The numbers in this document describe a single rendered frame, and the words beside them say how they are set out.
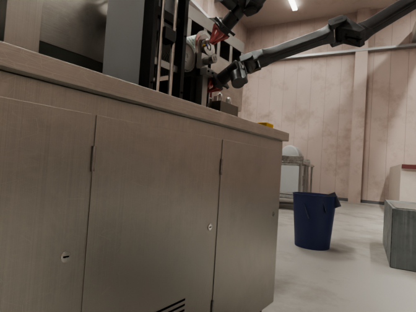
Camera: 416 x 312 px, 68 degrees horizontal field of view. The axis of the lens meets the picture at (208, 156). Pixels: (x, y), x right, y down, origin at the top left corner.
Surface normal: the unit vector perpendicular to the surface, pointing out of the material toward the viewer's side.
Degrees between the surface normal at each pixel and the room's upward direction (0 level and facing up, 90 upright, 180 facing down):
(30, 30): 90
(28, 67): 90
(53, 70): 90
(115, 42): 90
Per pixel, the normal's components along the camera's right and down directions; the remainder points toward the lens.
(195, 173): 0.80, 0.04
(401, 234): -0.45, -0.06
